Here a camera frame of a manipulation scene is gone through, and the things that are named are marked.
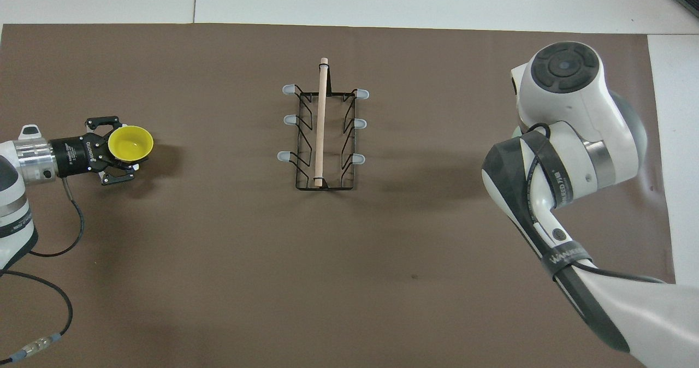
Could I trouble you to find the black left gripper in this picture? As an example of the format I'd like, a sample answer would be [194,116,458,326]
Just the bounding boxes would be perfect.
[50,116,148,187]

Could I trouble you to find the yellow plastic cup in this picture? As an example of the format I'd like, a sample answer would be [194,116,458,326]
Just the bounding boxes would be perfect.
[108,126,154,167]

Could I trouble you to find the brown table mat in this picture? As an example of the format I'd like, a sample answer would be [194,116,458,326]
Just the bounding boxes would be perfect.
[0,23,688,368]

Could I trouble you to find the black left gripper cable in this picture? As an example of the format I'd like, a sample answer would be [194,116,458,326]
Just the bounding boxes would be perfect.
[0,177,85,364]

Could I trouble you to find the black wire cup rack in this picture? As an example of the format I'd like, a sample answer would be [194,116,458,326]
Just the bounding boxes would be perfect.
[277,58,370,191]

